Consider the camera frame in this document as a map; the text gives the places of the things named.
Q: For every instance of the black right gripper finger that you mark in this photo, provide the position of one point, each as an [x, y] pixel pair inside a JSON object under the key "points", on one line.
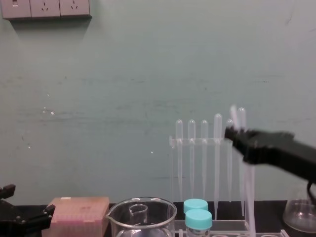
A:
{"points": [[238, 134], [249, 154]]}

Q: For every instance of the small glass beaker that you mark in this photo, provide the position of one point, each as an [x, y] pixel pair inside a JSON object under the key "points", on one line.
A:
{"points": [[138, 214]]}

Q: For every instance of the grey wall socket panel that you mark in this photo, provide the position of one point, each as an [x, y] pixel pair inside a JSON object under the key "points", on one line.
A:
{"points": [[47, 8]]}

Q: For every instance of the large glass beaker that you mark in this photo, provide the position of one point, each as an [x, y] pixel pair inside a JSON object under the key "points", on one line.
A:
{"points": [[163, 222]]}

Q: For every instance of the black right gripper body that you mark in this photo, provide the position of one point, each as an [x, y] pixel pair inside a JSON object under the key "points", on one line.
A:
{"points": [[284, 150]]}

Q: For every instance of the pink pipette tip box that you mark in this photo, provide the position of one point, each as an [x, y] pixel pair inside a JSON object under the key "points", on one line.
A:
{"points": [[79, 212]]}

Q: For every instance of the glass conical flask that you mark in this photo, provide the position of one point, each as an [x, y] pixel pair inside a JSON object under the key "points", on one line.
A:
{"points": [[300, 214]]}

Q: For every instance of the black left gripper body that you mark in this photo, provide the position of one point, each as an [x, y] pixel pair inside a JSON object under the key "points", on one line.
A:
{"points": [[11, 227]]}

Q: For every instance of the vial with teal cap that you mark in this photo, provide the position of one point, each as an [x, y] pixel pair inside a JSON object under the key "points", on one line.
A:
{"points": [[195, 204], [198, 219]]}

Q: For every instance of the clear acrylic pipette rack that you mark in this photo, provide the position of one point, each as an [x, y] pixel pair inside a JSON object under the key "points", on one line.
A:
{"points": [[212, 142]]}

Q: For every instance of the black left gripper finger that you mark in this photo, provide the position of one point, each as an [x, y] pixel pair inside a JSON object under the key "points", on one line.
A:
{"points": [[7, 190], [37, 218]]}

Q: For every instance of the clear acrylic tray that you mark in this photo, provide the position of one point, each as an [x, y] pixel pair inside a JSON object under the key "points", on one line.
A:
{"points": [[247, 233]]}

